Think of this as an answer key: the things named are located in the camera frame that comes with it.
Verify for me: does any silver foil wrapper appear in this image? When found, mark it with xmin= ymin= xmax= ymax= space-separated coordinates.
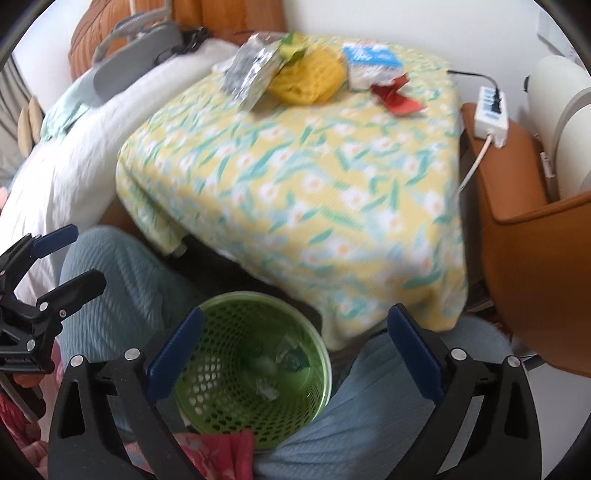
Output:
xmin=221 ymin=32 xmax=284 ymax=111

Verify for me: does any yellow net bag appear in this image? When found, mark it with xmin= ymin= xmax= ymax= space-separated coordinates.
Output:
xmin=267 ymin=32 xmax=346 ymax=106

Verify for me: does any red foil wrapper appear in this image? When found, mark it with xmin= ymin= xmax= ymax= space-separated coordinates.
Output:
xmin=370 ymin=74 xmax=426 ymax=116

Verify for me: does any green mesh trash basket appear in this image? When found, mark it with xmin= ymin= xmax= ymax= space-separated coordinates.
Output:
xmin=175 ymin=292 xmax=332 ymax=451

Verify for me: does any person left hand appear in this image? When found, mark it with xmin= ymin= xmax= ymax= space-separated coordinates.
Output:
xmin=12 ymin=372 xmax=45 ymax=389

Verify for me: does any white pillow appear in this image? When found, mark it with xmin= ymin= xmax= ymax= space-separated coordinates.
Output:
xmin=0 ymin=37 xmax=242 ymax=305

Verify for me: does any light blue trousers leg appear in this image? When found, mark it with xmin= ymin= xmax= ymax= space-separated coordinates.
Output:
xmin=57 ymin=226 xmax=205 ymax=366
xmin=252 ymin=315 xmax=516 ymax=480

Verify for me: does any pink floral cloth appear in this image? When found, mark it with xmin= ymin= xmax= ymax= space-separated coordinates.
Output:
xmin=1 ymin=396 xmax=254 ymax=479

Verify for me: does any light green blanket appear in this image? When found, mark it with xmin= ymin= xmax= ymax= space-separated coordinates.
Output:
xmin=40 ymin=86 xmax=91 ymax=142

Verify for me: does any brown leather chair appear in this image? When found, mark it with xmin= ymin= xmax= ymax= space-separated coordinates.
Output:
xmin=462 ymin=122 xmax=590 ymax=376

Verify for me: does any grey plastic device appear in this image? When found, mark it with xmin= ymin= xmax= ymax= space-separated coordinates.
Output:
xmin=78 ymin=4 xmax=182 ymax=108

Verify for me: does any black buckle clip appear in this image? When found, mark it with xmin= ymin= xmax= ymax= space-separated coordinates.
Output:
xmin=154 ymin=27 xmax=213 ymax=66

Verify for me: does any yellow floral tablecloth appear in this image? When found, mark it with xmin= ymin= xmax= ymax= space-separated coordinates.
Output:
xmin=116 ymin=44 xmax=468 ymax=350

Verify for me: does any orange wooden headboard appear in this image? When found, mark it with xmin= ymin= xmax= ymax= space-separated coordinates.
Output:
xmin=67 ymin=0 xmax=288 ymax=82

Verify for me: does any white power strip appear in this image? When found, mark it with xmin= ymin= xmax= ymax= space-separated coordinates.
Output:
xmin=474 ymin=86 xmax=509 ymax=149

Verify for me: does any blue white milk carton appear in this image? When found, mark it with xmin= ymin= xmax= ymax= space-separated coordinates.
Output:
xmin=342 ymin=42 xmax=404 ymax=91

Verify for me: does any white power strip cable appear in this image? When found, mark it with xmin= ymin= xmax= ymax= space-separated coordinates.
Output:
xmin=454 ymin=132 xmax=495 ymax=204

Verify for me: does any black power plug cable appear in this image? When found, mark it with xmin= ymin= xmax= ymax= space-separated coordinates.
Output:
xmin=445 ymin=68 xmax=507 ymax=114

